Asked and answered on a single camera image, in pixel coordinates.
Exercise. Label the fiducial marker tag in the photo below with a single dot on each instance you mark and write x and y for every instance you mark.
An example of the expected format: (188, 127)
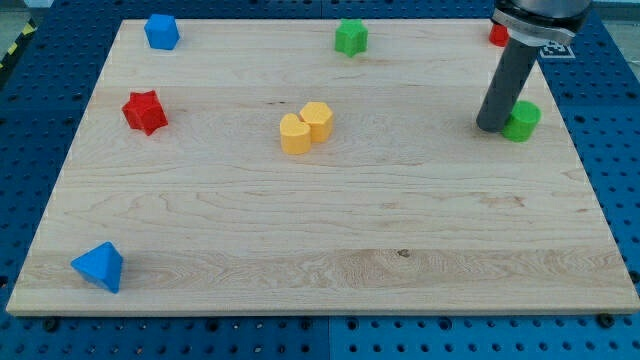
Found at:
(554, 50)

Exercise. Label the green cylinder block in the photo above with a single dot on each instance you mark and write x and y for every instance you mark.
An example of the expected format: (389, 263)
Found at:
(522, 121)

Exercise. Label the blue pentagon block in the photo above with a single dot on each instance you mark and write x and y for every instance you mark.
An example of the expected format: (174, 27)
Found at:
(162, 32)

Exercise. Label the red star block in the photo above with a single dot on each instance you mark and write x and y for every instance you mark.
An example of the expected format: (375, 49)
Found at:
(144, 112)

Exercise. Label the green star block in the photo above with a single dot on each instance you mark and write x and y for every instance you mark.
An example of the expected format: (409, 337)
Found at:
(351, 37)

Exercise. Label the red block at corner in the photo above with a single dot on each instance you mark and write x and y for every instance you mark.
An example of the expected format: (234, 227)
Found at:
(499, 35)

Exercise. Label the wooden board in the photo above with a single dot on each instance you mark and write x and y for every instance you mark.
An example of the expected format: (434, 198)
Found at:
(407, 209)

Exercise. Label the grey cylindrical pointer rod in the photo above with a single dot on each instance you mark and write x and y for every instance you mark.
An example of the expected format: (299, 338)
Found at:
(512, 72)

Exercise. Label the blue triangle block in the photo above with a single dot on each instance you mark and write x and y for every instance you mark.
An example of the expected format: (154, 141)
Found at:
(101, 266)

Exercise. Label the yellow hexagon block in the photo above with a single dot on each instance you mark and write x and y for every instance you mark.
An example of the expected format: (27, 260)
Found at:
(319, 116)

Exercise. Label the yellow heart block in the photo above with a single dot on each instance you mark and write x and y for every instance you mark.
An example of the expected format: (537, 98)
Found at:
(295, 135)

